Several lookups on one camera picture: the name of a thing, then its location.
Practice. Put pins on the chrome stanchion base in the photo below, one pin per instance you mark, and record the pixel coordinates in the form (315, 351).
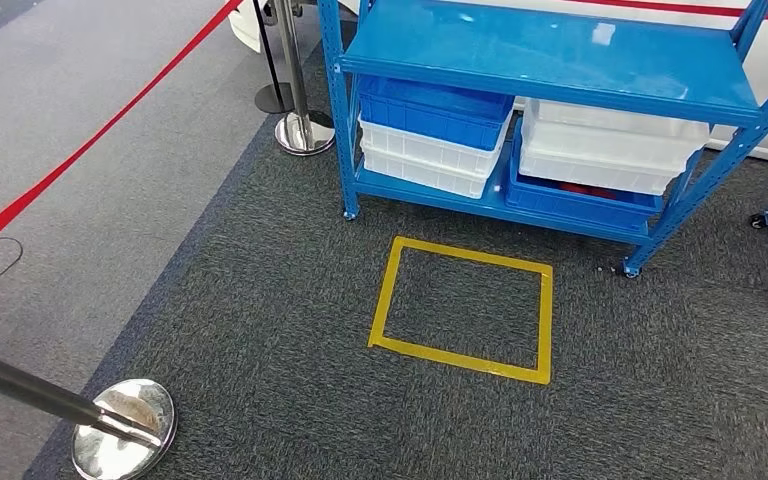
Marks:
(304, 132)

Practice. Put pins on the blue plastic crate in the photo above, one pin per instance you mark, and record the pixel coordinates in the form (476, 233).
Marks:
(424, 109)
(576, 208)

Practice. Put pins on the red item in crate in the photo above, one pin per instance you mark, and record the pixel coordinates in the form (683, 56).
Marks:
(589, 191)

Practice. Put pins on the chrome stanchion post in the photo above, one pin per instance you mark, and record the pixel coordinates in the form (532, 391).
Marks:
(126, 424)

